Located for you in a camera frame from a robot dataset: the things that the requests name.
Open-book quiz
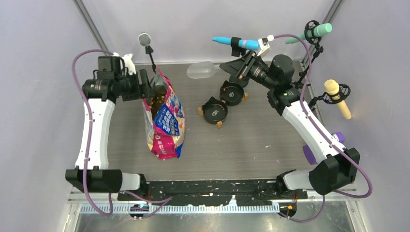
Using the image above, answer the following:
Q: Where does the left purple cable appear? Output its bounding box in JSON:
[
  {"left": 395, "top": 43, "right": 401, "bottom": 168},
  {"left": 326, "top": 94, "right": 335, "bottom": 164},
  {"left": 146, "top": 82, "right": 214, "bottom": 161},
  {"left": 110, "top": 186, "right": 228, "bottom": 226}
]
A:
[{"left": 71, "top": 49, "right": 172, "bottom": 220}]

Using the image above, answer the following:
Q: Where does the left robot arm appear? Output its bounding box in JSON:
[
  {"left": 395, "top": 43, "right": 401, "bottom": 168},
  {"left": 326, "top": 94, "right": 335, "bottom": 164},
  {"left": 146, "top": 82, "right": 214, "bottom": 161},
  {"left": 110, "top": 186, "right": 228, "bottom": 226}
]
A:
[{"left": 65, "top": 54, "right": 154, "bottom": 200}]

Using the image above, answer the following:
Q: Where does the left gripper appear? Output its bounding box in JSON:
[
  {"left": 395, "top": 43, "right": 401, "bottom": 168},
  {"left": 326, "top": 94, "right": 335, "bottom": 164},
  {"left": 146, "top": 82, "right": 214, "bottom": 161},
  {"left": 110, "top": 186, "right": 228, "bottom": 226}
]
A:
[{"left": 115, "top": 69, "right": 154, "bottom": 102}]

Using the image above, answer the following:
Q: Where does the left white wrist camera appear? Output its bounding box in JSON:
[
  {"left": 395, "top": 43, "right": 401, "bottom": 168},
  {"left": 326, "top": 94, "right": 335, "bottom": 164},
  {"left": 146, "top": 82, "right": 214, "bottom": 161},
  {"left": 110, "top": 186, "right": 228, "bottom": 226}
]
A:
[{"left": 111, "top": 52, "right": 137, "bottom": 77}]

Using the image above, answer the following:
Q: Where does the black pet bowl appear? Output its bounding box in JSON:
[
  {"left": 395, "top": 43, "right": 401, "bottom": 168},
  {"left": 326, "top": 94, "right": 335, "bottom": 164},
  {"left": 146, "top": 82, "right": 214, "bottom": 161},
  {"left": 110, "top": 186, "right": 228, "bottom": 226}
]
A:
[
  {"left": 198, "top": 97, "right": 228, "bottom": 129},
  {"left": 220, "top": 81, "right": 248, "bottom": 106}
]

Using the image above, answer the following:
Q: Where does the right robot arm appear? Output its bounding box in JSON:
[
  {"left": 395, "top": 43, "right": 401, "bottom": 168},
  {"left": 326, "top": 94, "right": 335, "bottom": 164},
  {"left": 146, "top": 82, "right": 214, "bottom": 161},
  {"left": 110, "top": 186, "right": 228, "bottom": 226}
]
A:
[{"left": 219, "top": 51, "right": 360, "bottom": 199}]

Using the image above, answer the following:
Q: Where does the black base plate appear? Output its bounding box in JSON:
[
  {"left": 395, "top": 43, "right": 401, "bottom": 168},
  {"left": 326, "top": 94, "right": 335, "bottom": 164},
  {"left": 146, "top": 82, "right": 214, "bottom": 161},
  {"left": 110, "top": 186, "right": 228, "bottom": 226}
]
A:
[{"left": 117, "top": 179, "right": 308, "bottom": 206}]

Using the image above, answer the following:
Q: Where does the colourful pet food bag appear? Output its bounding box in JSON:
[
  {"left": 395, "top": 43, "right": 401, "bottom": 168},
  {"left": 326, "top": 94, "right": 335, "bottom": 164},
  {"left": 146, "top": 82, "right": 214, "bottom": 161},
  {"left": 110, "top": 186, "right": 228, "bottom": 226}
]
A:
[{"left": 143, "top": 67, "right": 186, "bottom": 160}]

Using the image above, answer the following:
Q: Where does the clear plastic scoop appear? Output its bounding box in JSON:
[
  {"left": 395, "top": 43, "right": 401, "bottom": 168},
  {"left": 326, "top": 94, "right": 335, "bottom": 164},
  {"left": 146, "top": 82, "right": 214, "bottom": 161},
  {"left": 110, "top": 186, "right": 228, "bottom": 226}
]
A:
[{"left": 186, "top": 61, "right": 222, "bottom": 79}]

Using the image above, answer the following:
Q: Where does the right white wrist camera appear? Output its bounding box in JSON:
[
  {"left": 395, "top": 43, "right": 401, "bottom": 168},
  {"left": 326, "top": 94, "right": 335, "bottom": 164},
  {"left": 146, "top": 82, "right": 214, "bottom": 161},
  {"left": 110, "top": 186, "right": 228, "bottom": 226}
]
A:
[{"left": 257, "top": 34, "right": 275, "bottom": 58}]

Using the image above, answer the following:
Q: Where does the green microphone tripod stand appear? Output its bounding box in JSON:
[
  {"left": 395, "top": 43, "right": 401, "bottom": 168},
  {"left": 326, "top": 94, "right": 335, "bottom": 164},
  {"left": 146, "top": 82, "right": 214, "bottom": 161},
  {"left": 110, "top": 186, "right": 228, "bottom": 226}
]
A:
[{"left": 296, "top": 20, "right": 323, "bottom": 88}]

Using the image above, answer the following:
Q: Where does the yellow microphone tripod stand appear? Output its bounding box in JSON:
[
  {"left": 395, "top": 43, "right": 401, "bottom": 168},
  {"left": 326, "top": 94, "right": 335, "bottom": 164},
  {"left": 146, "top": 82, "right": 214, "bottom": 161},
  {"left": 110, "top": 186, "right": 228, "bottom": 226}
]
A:
[{"left": 308, "top": 84, "right": 351, "bottom": 109}]

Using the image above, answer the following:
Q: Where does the green microphone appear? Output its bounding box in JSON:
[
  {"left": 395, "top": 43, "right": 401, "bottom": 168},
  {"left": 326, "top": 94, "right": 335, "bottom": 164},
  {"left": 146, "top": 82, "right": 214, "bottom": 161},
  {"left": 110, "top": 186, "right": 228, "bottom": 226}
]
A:
[{"left": 285, "top": 23, "right": 333, "bottom": 44}]

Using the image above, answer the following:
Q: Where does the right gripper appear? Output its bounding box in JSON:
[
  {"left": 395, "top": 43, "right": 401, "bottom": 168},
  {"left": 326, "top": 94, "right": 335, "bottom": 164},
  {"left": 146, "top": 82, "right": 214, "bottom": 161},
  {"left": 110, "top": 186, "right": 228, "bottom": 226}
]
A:
[{"left": 220, "top": 50, "right": 277, "bottom": 90}]

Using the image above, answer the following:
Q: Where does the far black pet bowl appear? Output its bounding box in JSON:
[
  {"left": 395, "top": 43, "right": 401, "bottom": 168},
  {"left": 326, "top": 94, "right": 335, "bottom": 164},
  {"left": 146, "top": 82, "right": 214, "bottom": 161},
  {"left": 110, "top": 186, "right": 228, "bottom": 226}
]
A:
[{"left": 220, "top": 81, "right": 248, "bottom": 106}]

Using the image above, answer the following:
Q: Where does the round silver microphone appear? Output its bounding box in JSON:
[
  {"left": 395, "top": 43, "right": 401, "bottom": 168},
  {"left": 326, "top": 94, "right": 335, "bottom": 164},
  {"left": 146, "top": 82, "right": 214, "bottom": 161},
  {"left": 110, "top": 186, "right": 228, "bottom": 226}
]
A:
[{"left": 138, "top": 32, "right": 151, "bottom": 47}]

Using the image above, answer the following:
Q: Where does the yellow microphone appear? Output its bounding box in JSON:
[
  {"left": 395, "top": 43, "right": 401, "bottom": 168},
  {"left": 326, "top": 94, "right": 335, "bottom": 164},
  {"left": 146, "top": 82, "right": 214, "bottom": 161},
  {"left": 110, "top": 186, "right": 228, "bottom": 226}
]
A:
[{"left": 324, "top": 79, "right": 352, "bottom": 120}]

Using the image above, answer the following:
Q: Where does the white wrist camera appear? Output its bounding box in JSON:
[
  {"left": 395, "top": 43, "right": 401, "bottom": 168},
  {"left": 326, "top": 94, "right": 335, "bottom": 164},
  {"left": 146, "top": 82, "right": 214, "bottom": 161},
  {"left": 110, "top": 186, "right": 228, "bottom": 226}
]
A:
[
  {"left": 111, "top": 52, "right": 137, "bottom": 77},
  {"left": 257, "top": 34, "right": 275, "bottom": 58}
]

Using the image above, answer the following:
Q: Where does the purple metronome box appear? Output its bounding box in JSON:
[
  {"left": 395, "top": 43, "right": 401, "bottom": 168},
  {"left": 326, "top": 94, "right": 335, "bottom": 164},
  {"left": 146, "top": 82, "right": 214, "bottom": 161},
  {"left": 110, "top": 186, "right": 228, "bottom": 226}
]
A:
[{"left": 303, "top": 131, "right": 345, "bottom": 165}]

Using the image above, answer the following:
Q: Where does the near black pet bowl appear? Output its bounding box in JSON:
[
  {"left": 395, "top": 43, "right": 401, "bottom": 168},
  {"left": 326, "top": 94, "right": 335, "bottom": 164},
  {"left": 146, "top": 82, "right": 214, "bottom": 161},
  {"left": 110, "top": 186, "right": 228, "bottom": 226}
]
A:
[{"left": 198, "top": 97, "right": 228, "bottom": 129}]

